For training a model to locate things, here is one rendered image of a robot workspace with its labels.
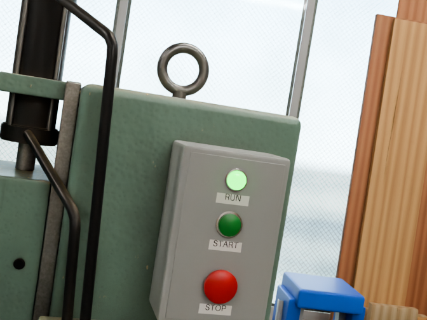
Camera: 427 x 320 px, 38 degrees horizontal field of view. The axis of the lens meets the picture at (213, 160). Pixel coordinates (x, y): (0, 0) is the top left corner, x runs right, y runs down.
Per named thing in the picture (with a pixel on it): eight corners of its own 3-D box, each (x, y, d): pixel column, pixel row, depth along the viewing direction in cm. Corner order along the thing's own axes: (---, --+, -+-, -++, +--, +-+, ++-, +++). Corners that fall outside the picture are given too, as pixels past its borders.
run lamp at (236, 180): (223, 189, 54) (226, 167, 54) (244, 192, 54) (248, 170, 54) (225, 190, 53) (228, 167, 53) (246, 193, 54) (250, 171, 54)
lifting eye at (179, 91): (151, 96, 70) (159, 39, 69) (202, 104, 71) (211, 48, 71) (153, 96, 68) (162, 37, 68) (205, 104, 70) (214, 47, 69)
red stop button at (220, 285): (200, 300, 54) (205, 266, 54) (232, 302, 55) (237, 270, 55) (203, 303, 53) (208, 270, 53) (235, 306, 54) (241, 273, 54)
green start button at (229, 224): (213, 236, 54) (217, 209, 54) (239, 239, 55) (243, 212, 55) (215, 237, 54) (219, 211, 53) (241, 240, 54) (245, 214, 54)
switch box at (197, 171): (147, 301, 60) (172, 139, 59) (245, 309, 62) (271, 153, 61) (157, 324, 54) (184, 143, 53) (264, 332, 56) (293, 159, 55)
